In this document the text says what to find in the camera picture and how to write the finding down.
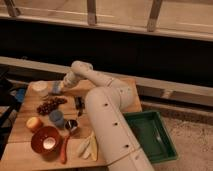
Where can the green plastic tray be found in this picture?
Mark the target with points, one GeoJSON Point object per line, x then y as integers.
{"type": "Point", "coordinates": [150, 131]}

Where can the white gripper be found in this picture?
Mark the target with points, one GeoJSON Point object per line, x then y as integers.
{"type": "Point", "coordinates": [70, 80]}

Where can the bunch of dark grapes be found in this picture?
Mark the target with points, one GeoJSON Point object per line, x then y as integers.
{"type": "Point", "coordinates": [50, 105]}

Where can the white cup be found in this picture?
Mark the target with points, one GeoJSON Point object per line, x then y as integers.
{"type": "Point", "coordinates": [41, 87]}

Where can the black chair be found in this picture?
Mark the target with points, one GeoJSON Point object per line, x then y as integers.
{"type": "Point", "coordinates": [6, 99]}

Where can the orange bowl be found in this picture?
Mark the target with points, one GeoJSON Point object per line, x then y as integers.
{"type": "Point", "coordinates": [45, 140]}

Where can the red yellow apple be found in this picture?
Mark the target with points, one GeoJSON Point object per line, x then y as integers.
{"type": "Point", "coordinates": [34, 123]}

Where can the metal measuring cup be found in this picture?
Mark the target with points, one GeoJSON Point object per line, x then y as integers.
{"type": "Point", "coordinates": [71, 125]}

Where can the peeled banana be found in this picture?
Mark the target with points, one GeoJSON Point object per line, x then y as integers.
{"type": "Point", "coordinates": [88, 148]}

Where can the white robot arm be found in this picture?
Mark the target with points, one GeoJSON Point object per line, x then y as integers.
{"type": "Point", "coordinates": [104, 105]}

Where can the blue plastic cup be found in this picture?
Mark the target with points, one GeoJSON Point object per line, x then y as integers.
{"type": "Point", "coordinates": [57, 118]}

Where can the blue object at table edge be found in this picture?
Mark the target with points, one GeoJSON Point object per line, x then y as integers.
{"type": "Point", "coordinates": [20, 94]}

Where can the orange carrot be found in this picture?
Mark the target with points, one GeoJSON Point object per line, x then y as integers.
{"type": "Point", "coordinates": [63, 154]}

